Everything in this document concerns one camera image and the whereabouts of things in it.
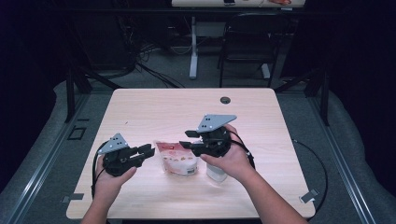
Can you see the grey tape strip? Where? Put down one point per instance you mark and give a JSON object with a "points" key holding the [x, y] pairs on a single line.
{"points": [[309, 196], [73, 197]]}

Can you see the person's left hand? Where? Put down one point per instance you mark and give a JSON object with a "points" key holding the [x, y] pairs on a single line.
{"points": [[107, 186]]}

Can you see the black metal stand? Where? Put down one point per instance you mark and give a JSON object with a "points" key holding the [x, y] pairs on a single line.
{"points": [[70, 93], [325, 99]]}

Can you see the white desk with white legs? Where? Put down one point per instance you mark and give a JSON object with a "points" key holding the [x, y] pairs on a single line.
{"points": [[193, 46]]}

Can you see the red and clear snack pouch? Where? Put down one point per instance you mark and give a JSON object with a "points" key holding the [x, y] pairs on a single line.
{"points": [[177, 161]]}

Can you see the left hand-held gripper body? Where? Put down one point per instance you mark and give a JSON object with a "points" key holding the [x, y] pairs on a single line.
{"points": [[116, 161]]}

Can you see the aluminium rail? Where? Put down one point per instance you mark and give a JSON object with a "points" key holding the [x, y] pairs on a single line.
{"points": [[355, 186], [47, 158]]}

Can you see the black folding chair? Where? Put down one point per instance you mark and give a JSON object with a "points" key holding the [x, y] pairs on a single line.
{"points": [[249, 43]]}

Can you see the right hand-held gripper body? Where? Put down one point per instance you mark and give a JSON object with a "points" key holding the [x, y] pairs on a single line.
{"points": [[214, 143]]}

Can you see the person's right hand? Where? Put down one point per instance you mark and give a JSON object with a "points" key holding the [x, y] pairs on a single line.
{"points": [[236, 165]]}

